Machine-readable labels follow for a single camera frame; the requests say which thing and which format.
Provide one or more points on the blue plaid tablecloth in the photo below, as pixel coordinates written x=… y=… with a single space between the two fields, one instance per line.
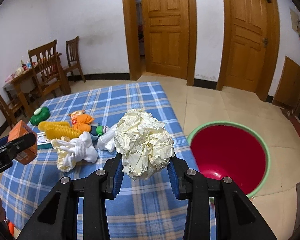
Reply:
x=143 y=209

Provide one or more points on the orange snack packet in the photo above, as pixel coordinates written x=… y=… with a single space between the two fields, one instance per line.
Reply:
x=76 y=113

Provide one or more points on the wooden chair at left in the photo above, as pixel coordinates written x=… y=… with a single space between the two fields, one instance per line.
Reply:
x=9 y=109

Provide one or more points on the wooden chair near table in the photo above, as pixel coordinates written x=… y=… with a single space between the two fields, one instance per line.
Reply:
x=48 y=73

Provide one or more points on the low wooden cabinet door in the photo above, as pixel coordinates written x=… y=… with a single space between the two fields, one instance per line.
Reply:
x=288 y=91

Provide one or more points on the open wooden door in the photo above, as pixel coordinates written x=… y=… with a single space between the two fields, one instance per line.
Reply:
x=166 y=36

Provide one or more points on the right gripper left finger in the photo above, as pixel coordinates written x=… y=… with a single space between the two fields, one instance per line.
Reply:
x=56 y=216

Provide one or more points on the small cream paper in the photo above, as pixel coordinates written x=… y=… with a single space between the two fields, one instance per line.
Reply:
x=62 y=159

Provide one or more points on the white sock bundle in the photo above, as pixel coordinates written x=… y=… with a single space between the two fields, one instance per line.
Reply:
x=78 y=149

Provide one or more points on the wooden dining table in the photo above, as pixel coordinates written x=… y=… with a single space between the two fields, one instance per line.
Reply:
x=16 y=84

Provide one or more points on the green and striped toy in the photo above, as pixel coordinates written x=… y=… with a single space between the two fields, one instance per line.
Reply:
x=98 y=130

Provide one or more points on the large cream paper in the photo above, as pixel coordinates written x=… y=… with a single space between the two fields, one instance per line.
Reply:
x=145 y=145

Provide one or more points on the closed wooden door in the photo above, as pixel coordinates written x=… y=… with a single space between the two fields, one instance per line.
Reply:
x=247 y=51

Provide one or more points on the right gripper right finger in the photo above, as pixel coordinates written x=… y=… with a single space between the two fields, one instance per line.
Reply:
x=235 y=215

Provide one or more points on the orange carton box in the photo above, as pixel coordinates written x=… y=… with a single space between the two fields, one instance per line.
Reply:
x=25 y=140

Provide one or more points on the wooden chair by wall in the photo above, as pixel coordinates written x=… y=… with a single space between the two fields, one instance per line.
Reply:
x=72 y=56

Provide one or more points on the orange cloth bundle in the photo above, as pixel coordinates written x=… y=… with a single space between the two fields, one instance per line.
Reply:
x=82 y=122

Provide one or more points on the white teal medicine box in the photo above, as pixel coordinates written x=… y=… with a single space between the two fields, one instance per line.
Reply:
x=42 y=141

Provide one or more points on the red basin with green rim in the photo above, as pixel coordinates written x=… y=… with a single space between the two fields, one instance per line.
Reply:
x=228 y=149

